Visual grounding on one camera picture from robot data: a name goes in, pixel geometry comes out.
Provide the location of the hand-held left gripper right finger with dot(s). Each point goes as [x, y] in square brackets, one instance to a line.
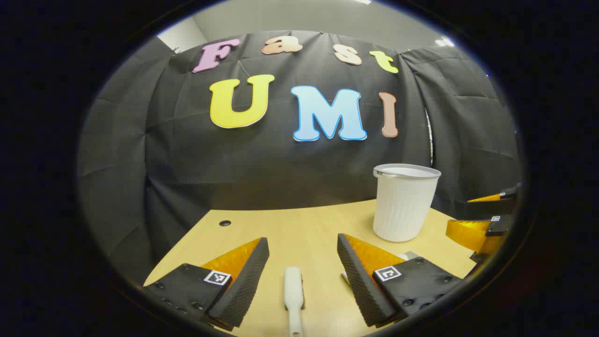
[360, 285]

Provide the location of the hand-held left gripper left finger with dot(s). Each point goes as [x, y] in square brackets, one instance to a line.
[243, 290]

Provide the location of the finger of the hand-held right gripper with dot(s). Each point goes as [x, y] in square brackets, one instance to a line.
[472, 234]
[496, 206]

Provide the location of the small white broom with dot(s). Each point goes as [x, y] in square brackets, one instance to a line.
[293, 290]

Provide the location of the grey dustpan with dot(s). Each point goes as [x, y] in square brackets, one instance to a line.
[408, 255]

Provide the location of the white ribbed garbage bin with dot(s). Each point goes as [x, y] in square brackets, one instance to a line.
[402, 210]

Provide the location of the wooden desktop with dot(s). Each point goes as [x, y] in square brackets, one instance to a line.
[299, 234]

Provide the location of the black backdrop cloth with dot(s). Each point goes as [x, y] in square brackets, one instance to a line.
[257, 164]

